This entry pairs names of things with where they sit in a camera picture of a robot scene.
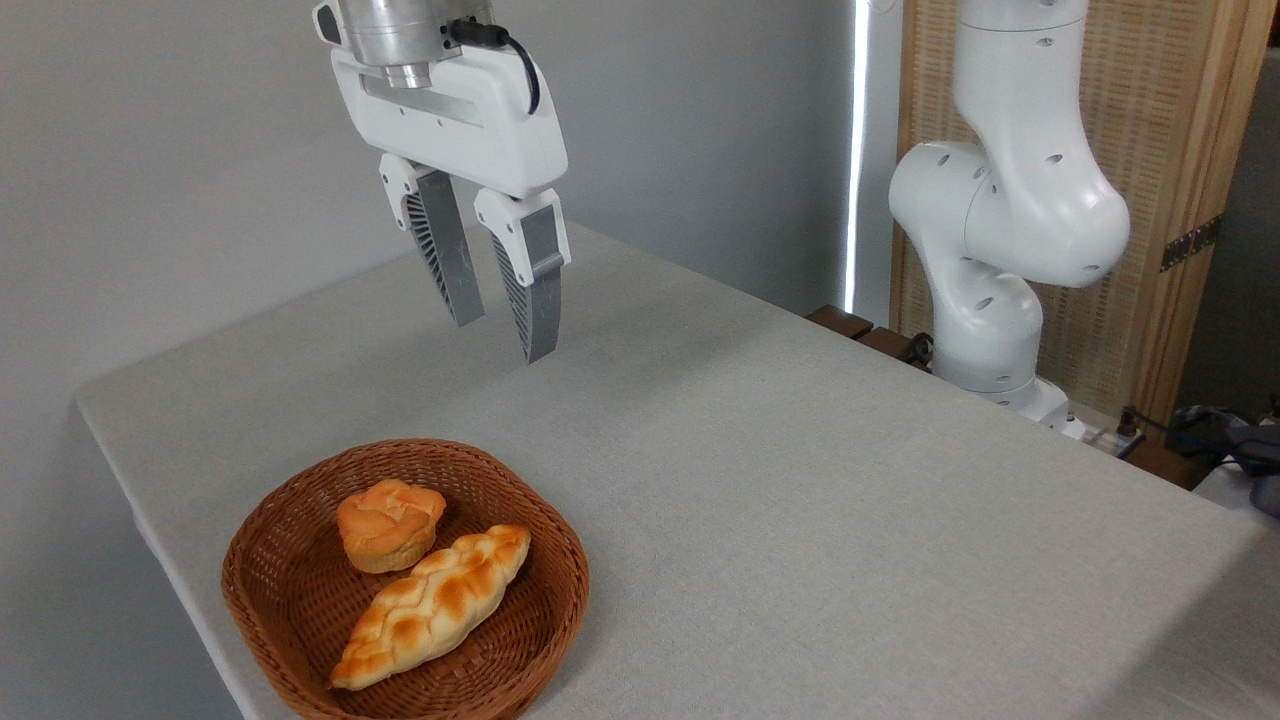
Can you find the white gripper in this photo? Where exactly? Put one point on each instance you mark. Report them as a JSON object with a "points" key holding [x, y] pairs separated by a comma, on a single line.
{"points": [[470, 120]]}

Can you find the round muffin bread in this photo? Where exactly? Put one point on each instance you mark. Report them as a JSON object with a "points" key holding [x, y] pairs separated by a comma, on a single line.
{"points": [[390, 522]]}

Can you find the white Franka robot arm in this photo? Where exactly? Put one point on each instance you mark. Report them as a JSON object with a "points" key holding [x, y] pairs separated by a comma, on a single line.
{"points": [[1030, 200]]}

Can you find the long braided bread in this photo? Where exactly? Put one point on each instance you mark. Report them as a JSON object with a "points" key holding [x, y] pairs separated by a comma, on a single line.
{"points": [[430, 605]]}

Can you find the silver wrist mounting flange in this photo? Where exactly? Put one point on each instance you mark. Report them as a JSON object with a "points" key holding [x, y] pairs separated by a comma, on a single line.
{"points": [[400, 30]]}

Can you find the brown wicker basket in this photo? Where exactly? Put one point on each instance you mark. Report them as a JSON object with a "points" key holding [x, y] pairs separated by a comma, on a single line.
{"points": [[290, 590]]}

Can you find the grey tablecloth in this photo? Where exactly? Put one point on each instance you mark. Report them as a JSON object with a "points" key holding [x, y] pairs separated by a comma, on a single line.
{"points": [[800, 500]]}

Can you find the wooden rattan folding screen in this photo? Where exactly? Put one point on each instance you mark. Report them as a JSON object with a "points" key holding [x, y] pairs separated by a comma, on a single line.
{"points": [[1170, 120]]}

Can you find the dark metal screen hinge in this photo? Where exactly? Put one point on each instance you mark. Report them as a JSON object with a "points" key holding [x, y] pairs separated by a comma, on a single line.
{"points": [[1190, 243]]}

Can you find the dark grey bag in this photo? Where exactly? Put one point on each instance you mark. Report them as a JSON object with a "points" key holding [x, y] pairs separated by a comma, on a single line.
{"points": [[1245, 450]]}

